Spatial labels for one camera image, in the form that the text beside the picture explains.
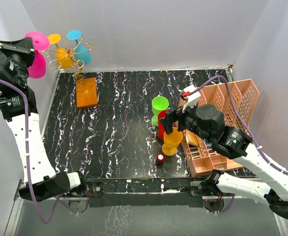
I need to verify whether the magenta wine glass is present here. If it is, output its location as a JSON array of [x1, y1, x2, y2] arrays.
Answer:
[[25, 31, 50, 79]]

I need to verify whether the yellow book in organizer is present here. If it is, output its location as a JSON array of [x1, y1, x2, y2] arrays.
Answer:
[[185, 130, 199, 147]]

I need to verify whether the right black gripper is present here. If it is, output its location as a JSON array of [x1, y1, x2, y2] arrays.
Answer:
[[159, 99, 212, 144]]

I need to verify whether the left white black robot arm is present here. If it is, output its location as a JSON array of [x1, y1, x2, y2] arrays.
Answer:
[[0, 37, 88, 202]]

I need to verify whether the red black push button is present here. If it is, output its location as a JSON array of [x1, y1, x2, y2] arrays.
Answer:
[[155, 153, 165, 168]]

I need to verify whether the red wine glass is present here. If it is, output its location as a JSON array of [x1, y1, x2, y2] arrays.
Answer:
[[157, 110, 173, 140]]

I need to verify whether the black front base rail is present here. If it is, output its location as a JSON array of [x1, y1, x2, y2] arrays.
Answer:
[[80, 177, 223, 208]]

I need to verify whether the teal wine glass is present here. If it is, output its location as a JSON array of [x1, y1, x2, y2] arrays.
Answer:
[[66, 29, 92, 65]]

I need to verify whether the orange wine glass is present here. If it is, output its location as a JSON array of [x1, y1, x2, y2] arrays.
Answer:
[[46, 33, 72, 70], [162, 127, 183, 156]]

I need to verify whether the green wine glass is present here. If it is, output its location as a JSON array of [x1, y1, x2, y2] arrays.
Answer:
[[151, 96, 169, 126]]

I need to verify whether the orange wooden rack base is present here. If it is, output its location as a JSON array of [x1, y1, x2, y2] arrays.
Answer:
[[76, 77, 98, 109]]

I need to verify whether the pink plastic file organizer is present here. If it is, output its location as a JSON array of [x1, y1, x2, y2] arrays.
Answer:
[[181, 79, 259, 177]]

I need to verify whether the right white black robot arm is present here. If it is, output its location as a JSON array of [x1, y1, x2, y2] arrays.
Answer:
[[160, 105, 288, 219]]

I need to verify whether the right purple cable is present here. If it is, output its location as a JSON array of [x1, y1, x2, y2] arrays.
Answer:
[[187, 75, 288, 214]]

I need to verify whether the gold wire glass rack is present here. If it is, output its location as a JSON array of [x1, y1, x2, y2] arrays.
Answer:
[[43, 29, 94, 84]]

